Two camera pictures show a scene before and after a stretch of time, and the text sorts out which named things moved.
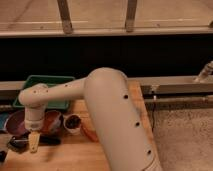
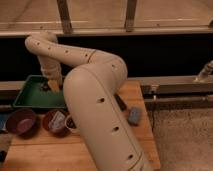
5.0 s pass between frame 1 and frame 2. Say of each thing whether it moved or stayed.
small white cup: stayed
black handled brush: moved
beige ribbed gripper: moved
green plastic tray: stayed
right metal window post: stayed
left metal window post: stayed
